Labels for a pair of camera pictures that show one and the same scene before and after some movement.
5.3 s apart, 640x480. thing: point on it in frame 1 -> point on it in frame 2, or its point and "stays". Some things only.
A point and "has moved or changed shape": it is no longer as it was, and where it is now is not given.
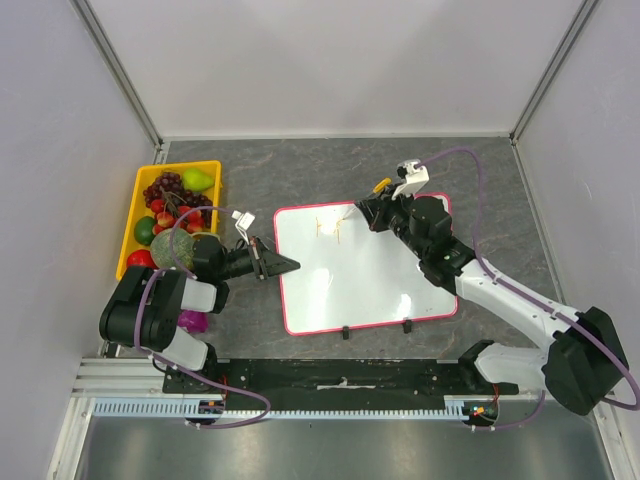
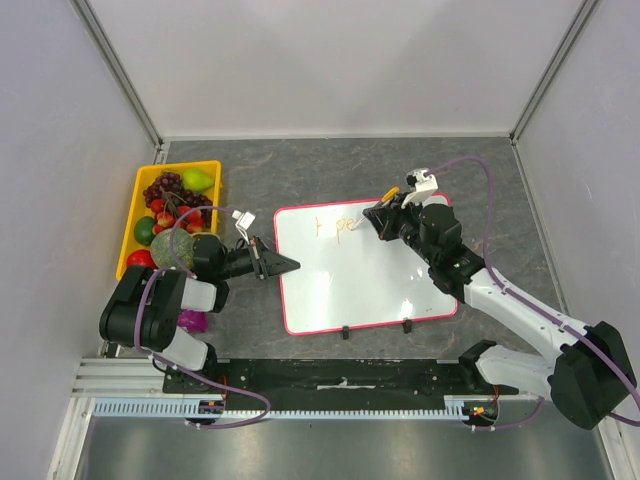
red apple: x=141 y=258 stays
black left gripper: x=274 y=263 stays
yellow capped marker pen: x=378 y=187 has moved or changed shape
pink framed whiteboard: x=350 y=275 stays
